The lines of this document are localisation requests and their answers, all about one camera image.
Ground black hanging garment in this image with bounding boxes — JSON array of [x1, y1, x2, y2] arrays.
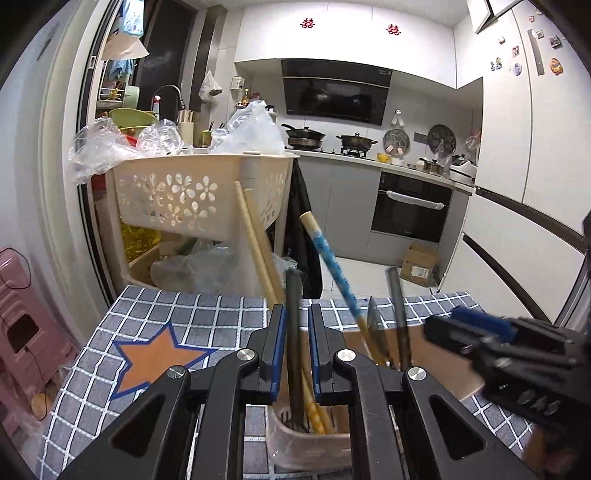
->
[[283, 159, 322, 299]]

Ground blue patterned chopstick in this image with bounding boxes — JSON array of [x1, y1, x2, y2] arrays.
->
[[298, 210, 371, 333]]

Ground wooden chopstick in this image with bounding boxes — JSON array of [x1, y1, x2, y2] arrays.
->
[[243, 189, 284, 304], [233, 181, 277, 306]]

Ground cardboard box on floor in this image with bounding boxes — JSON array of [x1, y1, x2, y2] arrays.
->
[[400, 243, 440, 287]]

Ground black wok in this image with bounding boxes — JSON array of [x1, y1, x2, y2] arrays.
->
[[337, 133, 377, 158], [281, 124, 325, 151]]

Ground beige perforated laundry basket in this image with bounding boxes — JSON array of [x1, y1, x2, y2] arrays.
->
[[113, 154, 295, 241]]

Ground black wok right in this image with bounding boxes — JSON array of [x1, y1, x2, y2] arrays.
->
[[337, 133, 377, 158]]

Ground clear plastic bags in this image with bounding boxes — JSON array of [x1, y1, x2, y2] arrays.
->
[[66, 100, 286, 185]]

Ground white refrigerator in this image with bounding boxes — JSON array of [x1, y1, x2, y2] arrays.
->
[[441, 1, 590, 324]]

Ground dark metal knife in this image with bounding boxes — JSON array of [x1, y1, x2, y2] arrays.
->
[[368, 297, 394, 367]]

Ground beige utensil holder caddy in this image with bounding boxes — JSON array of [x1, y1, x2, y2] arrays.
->
[[266, 325, 484, 471]]

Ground black built-in oven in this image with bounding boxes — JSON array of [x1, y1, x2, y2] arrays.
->
[[372, 172, 453, 243]]

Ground black wok left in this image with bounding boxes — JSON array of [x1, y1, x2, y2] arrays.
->
[[281, 124, 325, 151]]

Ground pink plastic stool large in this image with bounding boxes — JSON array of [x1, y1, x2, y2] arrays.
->
[[1, 247, 77, 405]]

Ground dark metal fork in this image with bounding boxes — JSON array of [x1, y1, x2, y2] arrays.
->
[[286, 268, 310, 433]]

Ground person right hand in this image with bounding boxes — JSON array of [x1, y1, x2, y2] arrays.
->
[[522, 426, 580, 479]]

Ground blue checked tablecloth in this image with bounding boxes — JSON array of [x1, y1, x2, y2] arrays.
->
[[34, 286, 533, 479]]

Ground black range hood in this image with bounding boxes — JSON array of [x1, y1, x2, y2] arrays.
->
[[281, 59, 392, 125]]

